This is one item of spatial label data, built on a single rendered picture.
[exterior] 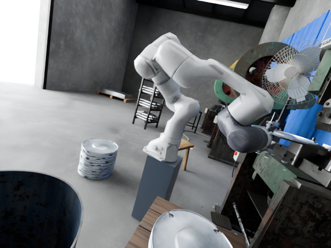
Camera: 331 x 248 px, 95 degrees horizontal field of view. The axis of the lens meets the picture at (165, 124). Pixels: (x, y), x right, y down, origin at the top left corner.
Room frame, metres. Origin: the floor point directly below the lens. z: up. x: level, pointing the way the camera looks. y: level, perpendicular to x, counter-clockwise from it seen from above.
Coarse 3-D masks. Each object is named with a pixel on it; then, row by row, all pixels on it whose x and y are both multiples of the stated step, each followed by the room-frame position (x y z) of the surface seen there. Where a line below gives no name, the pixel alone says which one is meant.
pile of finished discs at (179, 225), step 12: (168, 216) 0.50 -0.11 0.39; (180, 216) 0.52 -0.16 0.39; (192, 216) 0.53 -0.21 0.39; (156, 228) 0.43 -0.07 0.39; (168, 228) 0.45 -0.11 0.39; (180, 228) 0.46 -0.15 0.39; (192, 228) 0.47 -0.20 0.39; (204, 228) 0.49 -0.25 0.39; (216, 228) 0.50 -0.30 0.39; (156, 240) 0.39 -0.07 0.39; (168, 240) 0.40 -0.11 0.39; (180, 240) 0.41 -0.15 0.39; (192, 240) 0.42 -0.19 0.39; (204, 240) 0.43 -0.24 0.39; (216, 240) 0.45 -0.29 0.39; (228, 240) 0.46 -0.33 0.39
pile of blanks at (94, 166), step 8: (88, 152) 1.08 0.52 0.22; (80, 160) 1.11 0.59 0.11; (88, 160) 1.06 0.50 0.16; (96, 160) 1.08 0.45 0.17; (104, 160) 1.10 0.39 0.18; (112, 160) 1.17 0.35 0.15; (80, 168) 1.09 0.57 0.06; (88, 168) 1.06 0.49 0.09; (96, 168) 1.08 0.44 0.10; (104, 168) 1.11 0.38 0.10; (112, 168) 1.19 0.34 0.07; (88, 176) 1.06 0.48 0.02; (96, 176) 1.08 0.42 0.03; (104, 176) 1.12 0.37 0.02
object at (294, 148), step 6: (282, 138) 0.75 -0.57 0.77; (294, 144) 0.81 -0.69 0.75; (300, 144) 0.77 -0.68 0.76; (306, 144) 0.73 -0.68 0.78; (288, 150) 0.83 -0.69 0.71; (294, 150) 0.79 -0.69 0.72; (300, 150) 0.75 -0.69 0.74; (306, 150) 0.75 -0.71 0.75; (312, 150) 0.74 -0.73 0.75; (318, 150) 0.74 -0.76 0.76; (324, 150) 0.72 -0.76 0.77; (288, 156) 0.81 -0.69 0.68; (294, 156) 0.77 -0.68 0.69; (300, 156) 0.75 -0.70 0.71; (306, 156) 0.75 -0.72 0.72; (312, 156) 0.74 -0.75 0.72; (294, 162) 0.75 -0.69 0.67
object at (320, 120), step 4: (328, 100) 0.84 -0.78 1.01; (324, 104) 0.85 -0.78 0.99; (328, 104) 0.83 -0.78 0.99; (324, 108) 0.82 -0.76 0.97; (328, 108) 0.80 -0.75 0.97; (320, 112) 0.82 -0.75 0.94; (324, 112) 0.81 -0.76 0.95; (328, 112) 0.78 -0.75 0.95; (320, 116) 0.82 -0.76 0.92; (324, 116) 0.80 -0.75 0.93; (328, 116) 0.76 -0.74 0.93; (316, 120) 0.83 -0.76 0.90; (320, 120) 0.81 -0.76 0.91; (324, 120) 0.78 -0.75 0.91; (328, 120) 0.76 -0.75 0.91; (324, 124) 0.82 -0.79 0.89; (328, 124) 0.79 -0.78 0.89
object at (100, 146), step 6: (96, 138) 1.31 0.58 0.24; (84, 144) 1.15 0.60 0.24; (90, 144) 1.18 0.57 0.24; (96, 144) 1.20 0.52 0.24; (102, 144) 1.23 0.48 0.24; (108, 144) 1.28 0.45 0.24; (114, 144) 1.31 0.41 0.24; (90, 150) 1.09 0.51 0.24; (96, 150) 1.11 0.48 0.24; (102, 150) 1.14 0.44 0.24; (108, 150) 1.17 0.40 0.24; (114, 150) 1.20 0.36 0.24
